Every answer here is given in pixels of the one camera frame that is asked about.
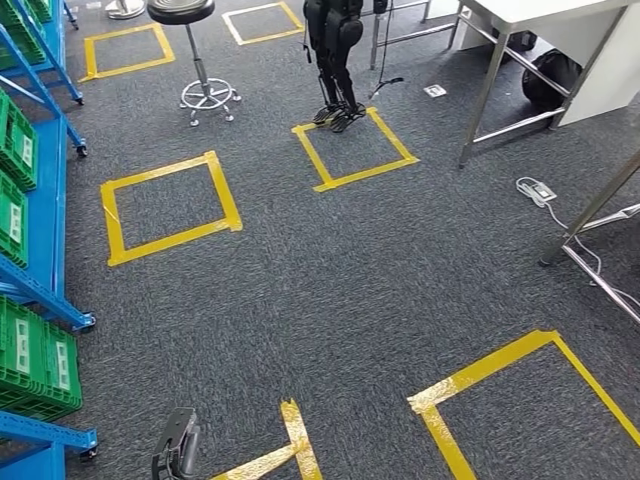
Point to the white power strip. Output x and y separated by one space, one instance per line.
540 191

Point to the green plastic crate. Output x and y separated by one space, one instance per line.
35 371
12 132
4 199
20 40

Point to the dark round object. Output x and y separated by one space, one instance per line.
520 41

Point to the black humanoid robot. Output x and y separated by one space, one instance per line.
335 40

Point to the chrome round floor base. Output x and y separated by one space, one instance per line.
125 9

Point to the steel workbench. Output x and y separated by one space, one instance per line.
590 212

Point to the worn yellow floor tape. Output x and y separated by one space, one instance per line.
480 374

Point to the black round bag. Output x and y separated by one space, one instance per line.
550 76

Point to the white floor socket plate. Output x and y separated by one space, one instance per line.
435 91

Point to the steel frame table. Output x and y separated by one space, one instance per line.
375 40

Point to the black stool chrome base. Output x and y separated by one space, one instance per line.
180 10

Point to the yellow floor tape square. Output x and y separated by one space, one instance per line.
90 60
232 30
385 136

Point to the white desk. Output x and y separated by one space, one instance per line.
500 10
600 73

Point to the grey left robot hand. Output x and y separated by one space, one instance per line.
191 450

